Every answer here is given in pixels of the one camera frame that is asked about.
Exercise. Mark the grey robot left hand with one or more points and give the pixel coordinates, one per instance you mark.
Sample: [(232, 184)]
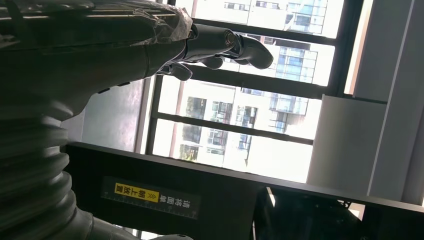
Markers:
[(82, 49)]

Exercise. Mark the black inbound scanner machine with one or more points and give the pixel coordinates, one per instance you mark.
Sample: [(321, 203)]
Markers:
[(232, 205)]

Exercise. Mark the black yellow label sticker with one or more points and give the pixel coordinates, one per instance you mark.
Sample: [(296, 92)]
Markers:
[(136, 193)]

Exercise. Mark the building outside window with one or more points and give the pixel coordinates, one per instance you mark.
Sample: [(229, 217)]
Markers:
[(291, 63)]

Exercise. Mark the dark window frame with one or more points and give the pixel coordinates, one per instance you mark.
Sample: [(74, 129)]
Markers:
[(265, 84)]

